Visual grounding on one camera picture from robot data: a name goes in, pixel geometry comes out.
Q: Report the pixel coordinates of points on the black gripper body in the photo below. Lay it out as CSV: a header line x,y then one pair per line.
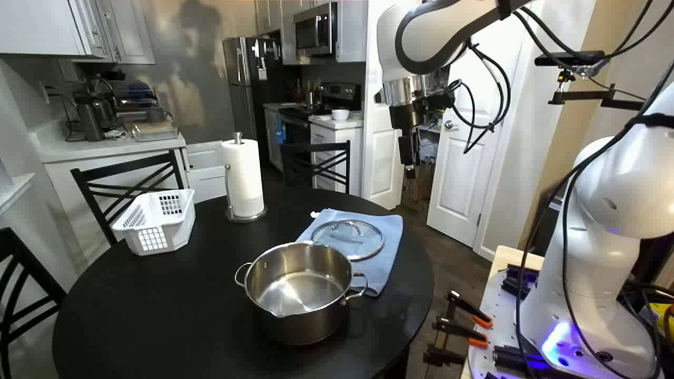
x,y
419,113

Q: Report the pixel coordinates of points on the glass pot lid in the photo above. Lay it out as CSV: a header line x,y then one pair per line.
x,y
350,237

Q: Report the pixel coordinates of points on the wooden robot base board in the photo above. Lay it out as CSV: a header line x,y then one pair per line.
x,y
499,307

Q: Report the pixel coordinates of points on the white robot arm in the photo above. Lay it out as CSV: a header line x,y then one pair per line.
x,y
618,195

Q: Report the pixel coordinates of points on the stainless steel pot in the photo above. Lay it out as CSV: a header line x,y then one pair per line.
x,y
300,292

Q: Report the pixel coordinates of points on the white door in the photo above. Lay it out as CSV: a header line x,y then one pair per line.
x,y
468,134

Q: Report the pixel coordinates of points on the white bowl on counter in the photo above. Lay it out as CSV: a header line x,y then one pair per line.
x,y
339,115

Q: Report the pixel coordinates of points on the microwave oven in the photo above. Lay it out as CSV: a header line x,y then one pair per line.
x,y
314,31

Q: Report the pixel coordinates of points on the blue dish towel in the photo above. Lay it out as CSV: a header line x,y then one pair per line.
x,y
377,268

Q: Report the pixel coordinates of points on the black refrigerator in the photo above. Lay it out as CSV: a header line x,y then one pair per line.
x,y
253,81

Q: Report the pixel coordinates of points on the paper towel roll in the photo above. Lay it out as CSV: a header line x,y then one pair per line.
x,y
243,177

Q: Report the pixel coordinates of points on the black orange clamp upper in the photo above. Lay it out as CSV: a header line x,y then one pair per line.
x,y
479,316

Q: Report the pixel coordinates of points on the black orange clamp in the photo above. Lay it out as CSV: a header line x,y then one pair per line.
x,y
456,328
479,316

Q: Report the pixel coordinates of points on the black orange clamp lower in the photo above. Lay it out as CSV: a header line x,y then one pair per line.
x,y
456,328

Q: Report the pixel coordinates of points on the white plastic basket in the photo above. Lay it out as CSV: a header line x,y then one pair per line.
x,y
157,221

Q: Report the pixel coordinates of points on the black chair behind table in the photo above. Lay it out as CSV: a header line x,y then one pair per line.
x,y
109,191

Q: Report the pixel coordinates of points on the coffee machine on counter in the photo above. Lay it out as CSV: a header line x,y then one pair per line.
x,y
94,103

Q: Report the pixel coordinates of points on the black chair at left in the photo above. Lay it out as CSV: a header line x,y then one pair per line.
x,y
28,293

